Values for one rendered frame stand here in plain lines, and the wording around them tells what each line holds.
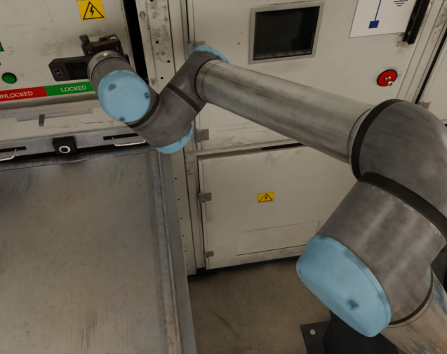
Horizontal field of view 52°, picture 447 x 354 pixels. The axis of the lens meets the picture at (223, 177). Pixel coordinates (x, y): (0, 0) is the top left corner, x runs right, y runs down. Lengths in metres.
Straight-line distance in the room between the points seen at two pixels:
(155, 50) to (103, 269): 0.56
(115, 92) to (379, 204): 0.54
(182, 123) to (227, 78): 0.16
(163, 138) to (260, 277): 1.28
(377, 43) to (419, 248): 0.88
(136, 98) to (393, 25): 0.72
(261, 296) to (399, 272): 1.60
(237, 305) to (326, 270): 1.57
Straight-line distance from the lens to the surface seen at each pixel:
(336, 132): 0.62
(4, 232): 1.36
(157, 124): 0.92
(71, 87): 1.31
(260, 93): 0.75
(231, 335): 2.00
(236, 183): 1.57
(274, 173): 1.57
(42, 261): 1.27
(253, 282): 2.10
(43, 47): 1.25
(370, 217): 0.50
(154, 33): 1.16
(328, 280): 0.49
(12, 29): 1.23
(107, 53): 0.98
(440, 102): 1.59
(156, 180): 1.34
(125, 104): 0.88
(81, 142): 1.44
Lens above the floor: 1.88
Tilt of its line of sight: 51 degrees down
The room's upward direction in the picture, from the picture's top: straight up
